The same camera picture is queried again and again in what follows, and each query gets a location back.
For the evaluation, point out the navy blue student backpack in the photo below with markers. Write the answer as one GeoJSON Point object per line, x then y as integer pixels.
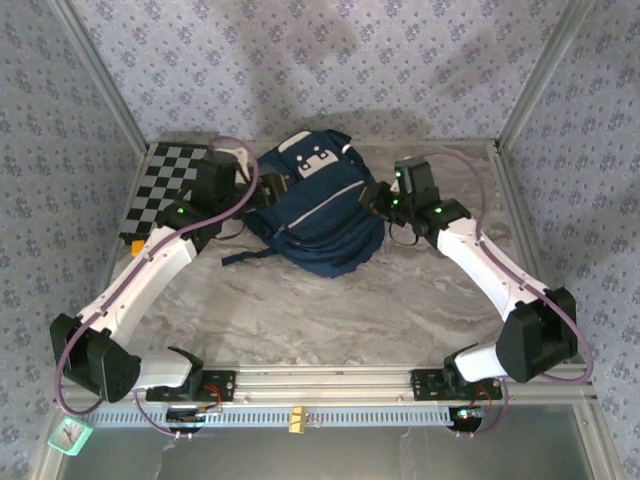
{"type": "Point", "coordinates": [320, 225]}

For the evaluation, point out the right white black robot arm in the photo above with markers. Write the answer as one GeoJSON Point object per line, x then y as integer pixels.
{"type": "Point", "coordinates": [480, 265]}

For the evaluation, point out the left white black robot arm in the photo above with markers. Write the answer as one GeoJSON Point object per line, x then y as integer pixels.
{"type": "Point", "coordinates": [140, 280]}

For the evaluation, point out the folding chessboard box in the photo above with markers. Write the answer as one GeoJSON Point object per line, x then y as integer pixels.
{"type": "Point", "coordinates": [160, 185]}

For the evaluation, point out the yellow binder clip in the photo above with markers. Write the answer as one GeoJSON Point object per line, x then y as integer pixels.
{"type": "Point", "coordinates": [298, 420]}

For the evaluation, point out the green alarm clock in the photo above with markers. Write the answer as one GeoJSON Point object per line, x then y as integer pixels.
{"type": "Point", "coordinates": [70, 436]}

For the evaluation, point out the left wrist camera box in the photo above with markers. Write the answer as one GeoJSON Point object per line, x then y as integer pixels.
{"type": "Point", "coordinates": [243, 159]}

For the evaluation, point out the aluminium side rail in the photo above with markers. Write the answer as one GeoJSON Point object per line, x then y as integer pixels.
{"type": "Point", "coordinates": [517, 210]}

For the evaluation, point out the aluminium frame post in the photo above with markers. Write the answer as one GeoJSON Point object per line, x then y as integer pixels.
{"type": "Point", "coordinates": [542, 75]}
{"type": "Point", "coordinates": [101, 75]}

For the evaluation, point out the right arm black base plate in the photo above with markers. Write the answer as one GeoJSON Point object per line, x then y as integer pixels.
{"type": "Point", "coordinates": [425, 382]}

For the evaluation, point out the aluminium mounting rail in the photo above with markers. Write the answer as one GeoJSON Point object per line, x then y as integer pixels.
{"type": "Point", "coordinates": [325, 382]}

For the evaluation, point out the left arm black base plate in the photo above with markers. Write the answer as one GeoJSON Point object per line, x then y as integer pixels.
{"type": "Point", "coordinates": [222, 385]}

